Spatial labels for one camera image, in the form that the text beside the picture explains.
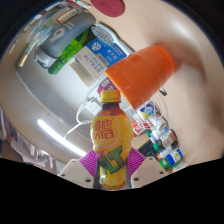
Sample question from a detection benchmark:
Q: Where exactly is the clear bottle gold cap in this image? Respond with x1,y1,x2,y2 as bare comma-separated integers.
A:
18,31,44,68

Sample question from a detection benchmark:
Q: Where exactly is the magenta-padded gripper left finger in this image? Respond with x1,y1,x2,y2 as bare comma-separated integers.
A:
57,148,101,189

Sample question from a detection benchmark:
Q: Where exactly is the red and white canister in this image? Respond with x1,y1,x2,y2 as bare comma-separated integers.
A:
131,118,158,138

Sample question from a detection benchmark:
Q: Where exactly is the dark bottle green cap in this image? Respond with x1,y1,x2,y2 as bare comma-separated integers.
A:
153,130,178,149

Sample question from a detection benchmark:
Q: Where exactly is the white and blue box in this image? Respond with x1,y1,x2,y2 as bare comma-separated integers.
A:
74,37,128,81

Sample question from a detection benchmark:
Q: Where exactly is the white bottle blue cap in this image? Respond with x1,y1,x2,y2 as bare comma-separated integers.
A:
165,148,185,167

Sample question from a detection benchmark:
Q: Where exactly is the white power cable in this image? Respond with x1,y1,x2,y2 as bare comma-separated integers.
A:
63,96,101,138

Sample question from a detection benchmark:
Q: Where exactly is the yellow drink bottle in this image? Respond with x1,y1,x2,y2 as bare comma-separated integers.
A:
90,89,134,191

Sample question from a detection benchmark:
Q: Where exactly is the orange plastic cup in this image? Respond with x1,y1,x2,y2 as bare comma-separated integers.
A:
104,44,176,110

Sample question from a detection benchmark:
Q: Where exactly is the pink carton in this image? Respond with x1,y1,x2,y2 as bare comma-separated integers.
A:
96,77,118,98

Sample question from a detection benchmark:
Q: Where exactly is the brown jar white lid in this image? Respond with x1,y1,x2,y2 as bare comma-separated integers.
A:
54,4,81,25

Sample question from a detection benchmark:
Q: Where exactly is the flat round red coaster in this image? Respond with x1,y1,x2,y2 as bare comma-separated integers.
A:
89,0,126,18

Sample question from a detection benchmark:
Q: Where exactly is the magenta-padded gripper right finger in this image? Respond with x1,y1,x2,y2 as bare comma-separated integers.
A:
127,147,169,188

